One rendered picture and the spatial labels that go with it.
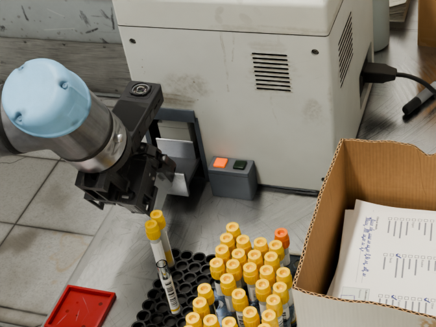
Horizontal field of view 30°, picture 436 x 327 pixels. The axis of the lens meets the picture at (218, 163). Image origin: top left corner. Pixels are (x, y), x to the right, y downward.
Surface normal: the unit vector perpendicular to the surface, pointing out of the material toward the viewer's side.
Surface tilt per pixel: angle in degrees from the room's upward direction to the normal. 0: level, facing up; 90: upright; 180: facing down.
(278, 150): 90
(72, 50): 90
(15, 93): 30
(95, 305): 0
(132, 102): 4
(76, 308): 0
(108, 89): 90
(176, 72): 90
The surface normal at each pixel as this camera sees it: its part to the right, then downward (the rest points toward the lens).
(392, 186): -0.29, 0.63
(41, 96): -0.28, -0.32
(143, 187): 0.94, 0.11
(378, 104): -0.14, -0.76
